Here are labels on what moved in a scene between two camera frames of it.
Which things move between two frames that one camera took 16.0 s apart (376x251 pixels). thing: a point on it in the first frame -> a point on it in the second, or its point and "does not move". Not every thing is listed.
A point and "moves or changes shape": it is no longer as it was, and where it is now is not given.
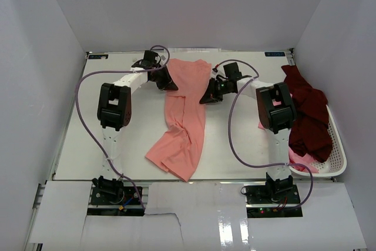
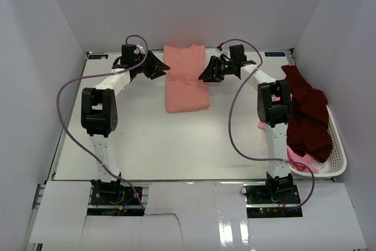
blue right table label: x=274 y=54 does not move
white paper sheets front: x=194 y=216 does not move
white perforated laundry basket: x=336 y=163 does not move
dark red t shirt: x=310 y=133 does not move
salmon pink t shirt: x=179 y=152 moves or changes shape
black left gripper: x=164 y=86 -> x=156 y=66
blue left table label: x=97 y=56 does not move
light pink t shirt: x=307 y=164 does not move
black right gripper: x=211 y=94 -> x=211 y=74
